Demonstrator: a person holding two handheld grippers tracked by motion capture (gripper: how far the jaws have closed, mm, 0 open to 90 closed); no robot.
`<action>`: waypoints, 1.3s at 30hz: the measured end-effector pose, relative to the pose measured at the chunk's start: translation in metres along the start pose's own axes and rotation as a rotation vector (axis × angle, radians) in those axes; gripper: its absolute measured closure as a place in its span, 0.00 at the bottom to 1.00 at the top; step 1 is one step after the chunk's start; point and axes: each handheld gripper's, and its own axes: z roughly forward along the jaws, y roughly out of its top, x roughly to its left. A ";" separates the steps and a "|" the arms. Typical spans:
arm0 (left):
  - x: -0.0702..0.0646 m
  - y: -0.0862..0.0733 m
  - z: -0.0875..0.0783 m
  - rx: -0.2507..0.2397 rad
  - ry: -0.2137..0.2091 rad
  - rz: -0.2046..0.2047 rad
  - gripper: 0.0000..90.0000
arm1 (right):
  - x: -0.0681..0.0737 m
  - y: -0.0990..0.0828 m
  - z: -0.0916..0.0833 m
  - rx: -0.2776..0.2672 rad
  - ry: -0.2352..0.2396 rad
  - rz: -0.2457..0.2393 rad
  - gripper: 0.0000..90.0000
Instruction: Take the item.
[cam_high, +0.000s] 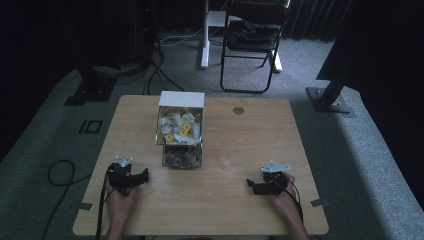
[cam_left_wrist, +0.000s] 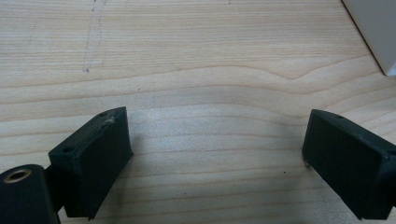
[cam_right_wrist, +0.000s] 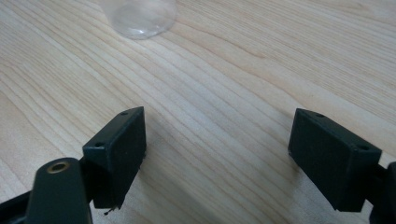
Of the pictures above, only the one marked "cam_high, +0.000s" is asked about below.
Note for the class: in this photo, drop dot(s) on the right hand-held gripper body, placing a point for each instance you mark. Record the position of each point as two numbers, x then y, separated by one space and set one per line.
274 183

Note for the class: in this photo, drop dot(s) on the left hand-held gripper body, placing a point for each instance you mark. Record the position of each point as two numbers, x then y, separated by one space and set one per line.
117 176

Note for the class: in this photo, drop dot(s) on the person's right hand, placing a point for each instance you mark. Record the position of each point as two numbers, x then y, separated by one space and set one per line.
287 201

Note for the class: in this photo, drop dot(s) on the person's left hand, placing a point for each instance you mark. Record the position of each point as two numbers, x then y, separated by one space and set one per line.
118 205

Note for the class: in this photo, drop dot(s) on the clear drawer with brown packets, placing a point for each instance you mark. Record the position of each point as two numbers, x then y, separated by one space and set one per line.
165 156

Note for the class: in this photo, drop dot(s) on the pile of brown packets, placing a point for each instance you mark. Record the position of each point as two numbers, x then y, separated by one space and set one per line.
182 159

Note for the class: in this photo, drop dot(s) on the grey tape piece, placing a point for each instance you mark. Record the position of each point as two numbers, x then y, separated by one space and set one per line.
85 206
319 202

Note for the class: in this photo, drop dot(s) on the pile of white tea bags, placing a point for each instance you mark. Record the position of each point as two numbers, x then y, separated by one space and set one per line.
180 126

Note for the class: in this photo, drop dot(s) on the round grey table grommet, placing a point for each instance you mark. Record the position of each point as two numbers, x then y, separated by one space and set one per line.
238 110

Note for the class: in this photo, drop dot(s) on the white drawer cabinet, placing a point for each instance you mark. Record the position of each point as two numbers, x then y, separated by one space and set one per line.
181 99

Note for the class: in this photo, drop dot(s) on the black stand base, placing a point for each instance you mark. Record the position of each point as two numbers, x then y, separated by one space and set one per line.
90 90

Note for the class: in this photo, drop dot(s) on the black metal stand with base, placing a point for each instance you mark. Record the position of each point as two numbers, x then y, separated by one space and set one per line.
328 98

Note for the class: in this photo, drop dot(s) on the white desk leg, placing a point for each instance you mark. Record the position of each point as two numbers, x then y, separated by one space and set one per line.
206 40
277 61

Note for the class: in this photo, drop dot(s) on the black folding chair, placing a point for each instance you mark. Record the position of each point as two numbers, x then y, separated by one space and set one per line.
253 36

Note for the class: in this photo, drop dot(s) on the dark curtain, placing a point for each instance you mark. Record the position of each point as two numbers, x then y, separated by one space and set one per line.
313 18

